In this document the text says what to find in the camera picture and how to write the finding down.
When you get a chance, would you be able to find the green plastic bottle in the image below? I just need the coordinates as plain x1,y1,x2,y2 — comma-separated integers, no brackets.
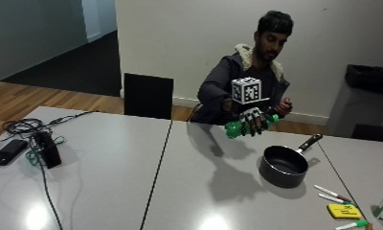
224,113,281,140

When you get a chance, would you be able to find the black flat power bank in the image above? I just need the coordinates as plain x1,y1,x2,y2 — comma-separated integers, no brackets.
0,138,31,167

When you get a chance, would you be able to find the black upright box device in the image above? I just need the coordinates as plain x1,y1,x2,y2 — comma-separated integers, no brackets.
32,130,64,170

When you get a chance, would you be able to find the black chair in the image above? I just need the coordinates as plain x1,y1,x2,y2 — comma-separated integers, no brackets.
351,123,383,144
123,72,176,121

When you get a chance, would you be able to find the green cable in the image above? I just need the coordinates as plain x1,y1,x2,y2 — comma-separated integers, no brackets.
24,135,68,168

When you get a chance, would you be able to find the black cable bundle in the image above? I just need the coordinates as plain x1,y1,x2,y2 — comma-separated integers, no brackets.
0,109,100,151

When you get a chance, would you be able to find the white marker with green cap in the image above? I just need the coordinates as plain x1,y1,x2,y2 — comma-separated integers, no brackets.
317,193,358,206
335,219,370,230

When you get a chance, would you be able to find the black long cable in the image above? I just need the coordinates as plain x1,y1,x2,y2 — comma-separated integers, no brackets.
38,158,67,230

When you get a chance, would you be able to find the black saucepan with handle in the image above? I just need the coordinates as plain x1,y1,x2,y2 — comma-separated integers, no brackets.
258,133,325,189

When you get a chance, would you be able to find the yellow sponge block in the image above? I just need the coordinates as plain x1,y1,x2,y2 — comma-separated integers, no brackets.
326,202,364,220

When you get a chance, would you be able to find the white marker cube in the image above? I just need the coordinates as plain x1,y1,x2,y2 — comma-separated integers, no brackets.
232,76,263,105

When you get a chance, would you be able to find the grey bin with black bag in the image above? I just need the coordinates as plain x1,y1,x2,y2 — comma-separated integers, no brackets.
326,63,383,139

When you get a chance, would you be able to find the the person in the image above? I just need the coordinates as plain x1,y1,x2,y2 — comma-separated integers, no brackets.
190,10,297,127

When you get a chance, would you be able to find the white marker with red cap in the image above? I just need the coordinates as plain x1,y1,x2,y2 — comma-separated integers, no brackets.
313,184,354,203

